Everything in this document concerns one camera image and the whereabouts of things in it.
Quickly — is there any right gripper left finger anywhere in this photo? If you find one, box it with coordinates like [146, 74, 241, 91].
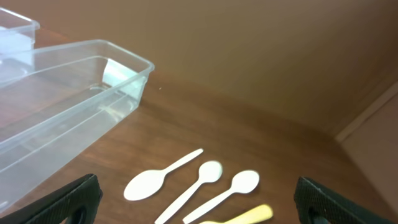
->
[1, 174, 103, 224]

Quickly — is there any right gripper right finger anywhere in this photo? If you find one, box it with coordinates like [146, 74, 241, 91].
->
[294, 177, 394, 224]

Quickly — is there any yellow plastic spoon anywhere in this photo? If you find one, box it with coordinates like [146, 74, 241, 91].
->
[200, 204, 274, 224]

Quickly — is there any white spoon handle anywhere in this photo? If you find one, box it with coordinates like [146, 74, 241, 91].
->
[123, 148, 203, 201]

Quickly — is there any white plastic spoon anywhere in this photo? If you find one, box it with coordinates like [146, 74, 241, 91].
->
[182, 170, 260, 224]
[154, 161, 223, 224]

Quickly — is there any right clear plastic container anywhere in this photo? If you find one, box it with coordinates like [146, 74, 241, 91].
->
[1, 39, 155, 211]

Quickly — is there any clear plastic container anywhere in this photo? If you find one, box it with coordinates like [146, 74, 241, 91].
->
[1, 39, 155, 211]
[1, 7, 40, 87]

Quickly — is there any left clear plastic container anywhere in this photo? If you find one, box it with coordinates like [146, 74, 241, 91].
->
[1, 7, 40, 87]

